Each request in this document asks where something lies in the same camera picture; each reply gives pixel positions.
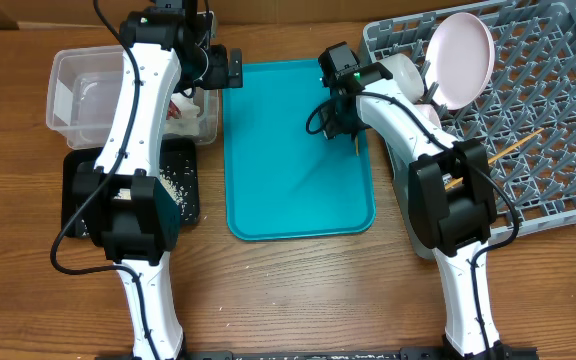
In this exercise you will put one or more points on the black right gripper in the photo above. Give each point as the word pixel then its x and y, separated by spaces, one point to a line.
pixel 331 130

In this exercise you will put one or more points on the grey-white bowl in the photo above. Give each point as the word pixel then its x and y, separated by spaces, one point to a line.
pixel 406 74

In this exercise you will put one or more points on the grey dishwasher rack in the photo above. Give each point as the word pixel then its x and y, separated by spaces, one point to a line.
pixel 533 86

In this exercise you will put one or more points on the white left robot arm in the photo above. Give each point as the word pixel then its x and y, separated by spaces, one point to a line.
pixel 126 210

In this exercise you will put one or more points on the black tray bin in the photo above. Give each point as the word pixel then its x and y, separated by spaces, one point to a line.
pixel 188 170

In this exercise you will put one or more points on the white napkin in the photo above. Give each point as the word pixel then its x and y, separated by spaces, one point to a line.
pixel 187 124

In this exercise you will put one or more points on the pink round plate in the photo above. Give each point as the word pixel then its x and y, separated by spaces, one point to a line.
pixel 461 58

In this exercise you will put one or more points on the teal plastic tray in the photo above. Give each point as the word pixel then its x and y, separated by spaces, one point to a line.
pixel 280 181

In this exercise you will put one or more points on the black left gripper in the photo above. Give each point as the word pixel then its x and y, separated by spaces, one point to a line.
pixel 220 76

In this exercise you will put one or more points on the rice food waste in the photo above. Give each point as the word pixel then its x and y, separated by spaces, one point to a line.
pixel 173 192

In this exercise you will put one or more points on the clear plastic bin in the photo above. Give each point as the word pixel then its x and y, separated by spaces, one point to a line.
pixel 83 92

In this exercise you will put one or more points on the red snack wrapper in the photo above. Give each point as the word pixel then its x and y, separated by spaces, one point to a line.
pixel 173 111

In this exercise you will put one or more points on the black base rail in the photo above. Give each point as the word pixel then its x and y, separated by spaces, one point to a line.
pixel 406 353

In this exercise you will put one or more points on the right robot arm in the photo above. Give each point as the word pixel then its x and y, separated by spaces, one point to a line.
pixel 449 192

